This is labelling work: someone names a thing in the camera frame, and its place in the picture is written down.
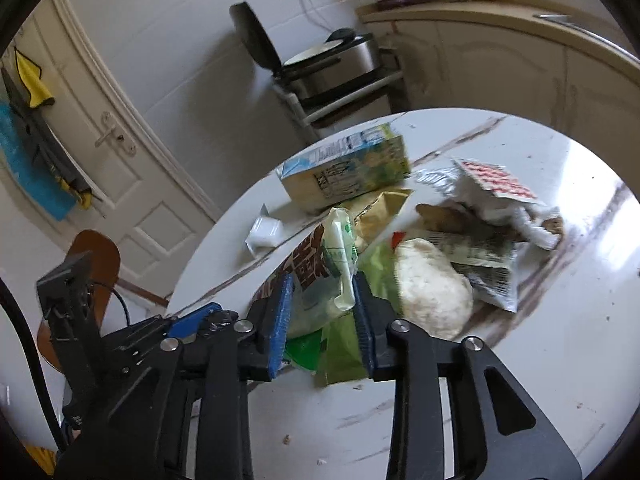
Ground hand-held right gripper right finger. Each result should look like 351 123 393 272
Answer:
352 271 583 480

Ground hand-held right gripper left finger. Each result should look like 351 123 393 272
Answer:
55 274 296 480

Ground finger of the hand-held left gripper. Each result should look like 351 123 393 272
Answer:
165 303 240 341

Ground white green plastic bag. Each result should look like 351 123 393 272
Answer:
320 206 361 316

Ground black printed snack wrapper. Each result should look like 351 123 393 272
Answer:
440 232 521 313

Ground green plastic wrapper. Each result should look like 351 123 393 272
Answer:
285 240 406 388

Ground wooden chair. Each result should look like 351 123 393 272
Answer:
37 230 171 371

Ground brown red snack bag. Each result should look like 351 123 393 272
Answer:
250 220 361 341

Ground small white plastic cup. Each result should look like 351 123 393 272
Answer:
245 204 284 257

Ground yellow snack wrapper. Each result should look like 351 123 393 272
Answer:
350 187 413 253

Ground white panel door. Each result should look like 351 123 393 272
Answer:
0 0 226 281

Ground blue hanging cloth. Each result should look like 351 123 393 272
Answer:
0 100 76 222

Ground large brown fried bread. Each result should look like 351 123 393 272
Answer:
416 202 481 235

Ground blue green milk carton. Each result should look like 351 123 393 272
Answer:
276 123 412 213

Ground silver foil wrapper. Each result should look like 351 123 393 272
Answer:
414 166 463 196

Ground yellow hanging cloth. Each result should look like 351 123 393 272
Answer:
14 47 56 109

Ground grey storage rack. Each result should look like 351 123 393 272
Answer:
272 47 406 143

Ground steel rice cooker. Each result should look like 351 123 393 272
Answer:
229 1 381 101

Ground cream kitchen cabinets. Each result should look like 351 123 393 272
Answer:
385 20 640 161

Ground beige kitchen counter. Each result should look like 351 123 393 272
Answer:
356 0 640 68

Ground steel sink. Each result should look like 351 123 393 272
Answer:
532 12 621 51

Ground thick black cable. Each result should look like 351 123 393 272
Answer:
0 275 66 461
92 281 132 328

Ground metal door handle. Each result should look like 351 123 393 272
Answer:
95 111 137 157

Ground white power cable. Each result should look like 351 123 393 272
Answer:
295 0 341 36

